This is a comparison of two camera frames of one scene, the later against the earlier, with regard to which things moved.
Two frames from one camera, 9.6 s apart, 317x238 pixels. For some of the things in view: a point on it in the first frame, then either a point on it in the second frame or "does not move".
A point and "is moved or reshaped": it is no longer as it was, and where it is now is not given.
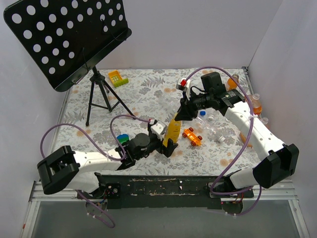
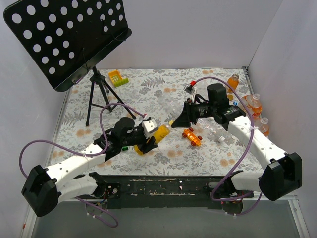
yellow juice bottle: x=173 y=131 is moved or reshaped
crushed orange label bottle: x=256 y=104 does not move
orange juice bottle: x=231 y=84 does not move
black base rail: x=133 y=192 does not move
